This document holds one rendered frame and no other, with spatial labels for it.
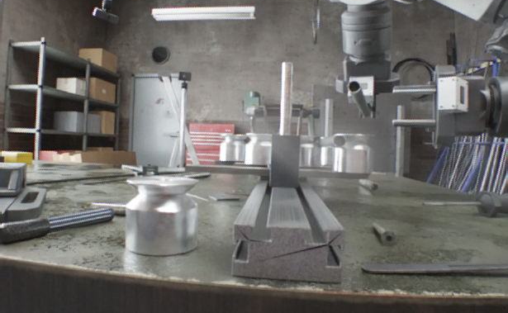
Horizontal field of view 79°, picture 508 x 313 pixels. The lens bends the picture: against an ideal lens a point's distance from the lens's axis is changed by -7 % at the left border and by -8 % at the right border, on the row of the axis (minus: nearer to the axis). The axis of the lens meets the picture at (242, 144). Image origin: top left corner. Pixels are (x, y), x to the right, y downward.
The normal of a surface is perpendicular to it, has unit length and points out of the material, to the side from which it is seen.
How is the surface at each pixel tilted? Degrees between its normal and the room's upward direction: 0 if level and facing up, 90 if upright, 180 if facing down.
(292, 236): 90
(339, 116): 90
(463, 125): 90
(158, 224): 90
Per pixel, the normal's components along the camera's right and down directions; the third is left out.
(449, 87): -0.80, -0.03
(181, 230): 0.68, 0.02
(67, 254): 0.04, -1.00
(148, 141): -0.11, 0.00
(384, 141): 0.24, 0.00
